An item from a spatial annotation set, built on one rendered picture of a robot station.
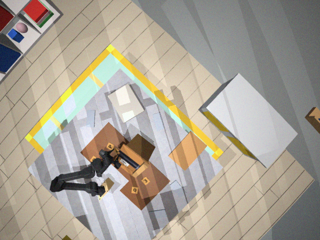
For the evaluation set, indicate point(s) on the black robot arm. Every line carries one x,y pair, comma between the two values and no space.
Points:
60,182

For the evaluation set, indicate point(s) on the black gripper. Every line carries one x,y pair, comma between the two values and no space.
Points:
116,162

